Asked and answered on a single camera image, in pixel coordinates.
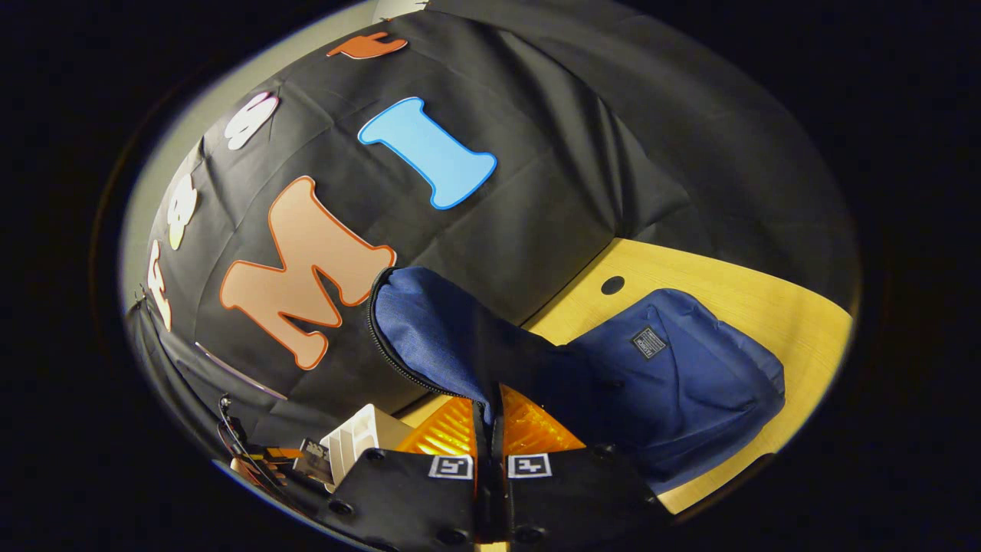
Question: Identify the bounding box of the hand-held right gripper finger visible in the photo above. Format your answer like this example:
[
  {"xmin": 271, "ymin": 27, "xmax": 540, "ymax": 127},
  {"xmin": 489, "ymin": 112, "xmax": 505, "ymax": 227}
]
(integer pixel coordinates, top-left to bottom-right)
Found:
[
  {"xmin": 318, "ymin": 397, "xmax": 491, "ymax": 547},
  {"xmin": 490, "ymin": 385, "xmax": 675, "ymax": 547}
]

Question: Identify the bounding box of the blue schoolbag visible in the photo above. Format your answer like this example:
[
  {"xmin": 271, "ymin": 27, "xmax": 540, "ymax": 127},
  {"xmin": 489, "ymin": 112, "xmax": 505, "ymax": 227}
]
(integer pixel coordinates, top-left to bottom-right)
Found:
[{"xmin": 368, "ymin": 266, "xmax": 788, "ymax": 495}]

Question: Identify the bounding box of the black backdrop cloth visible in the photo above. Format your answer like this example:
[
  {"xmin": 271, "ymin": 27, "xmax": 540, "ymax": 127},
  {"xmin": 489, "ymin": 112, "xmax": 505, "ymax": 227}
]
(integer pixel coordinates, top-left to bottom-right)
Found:
[{"xmin": 126, "ymin": 0, "xmax": 859, "ymax": 468}]

